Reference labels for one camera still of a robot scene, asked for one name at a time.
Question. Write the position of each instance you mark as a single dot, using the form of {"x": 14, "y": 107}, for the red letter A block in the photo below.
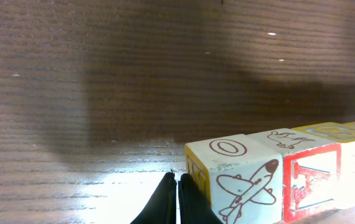
{"x": 311, "y": 169}

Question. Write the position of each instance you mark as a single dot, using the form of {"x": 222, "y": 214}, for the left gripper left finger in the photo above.
{"x": 161, "y": 207}

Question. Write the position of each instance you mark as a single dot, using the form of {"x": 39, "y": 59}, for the wooden block green bottom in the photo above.
{"x": 345, "y": 135}

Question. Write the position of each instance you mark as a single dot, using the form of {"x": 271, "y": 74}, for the wooden block green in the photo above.
{"x": 345, "y": 135}
{"x": 241, "y": 178}

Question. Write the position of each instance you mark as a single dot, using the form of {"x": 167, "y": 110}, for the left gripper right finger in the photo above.
{"x": 194, "y": 208}

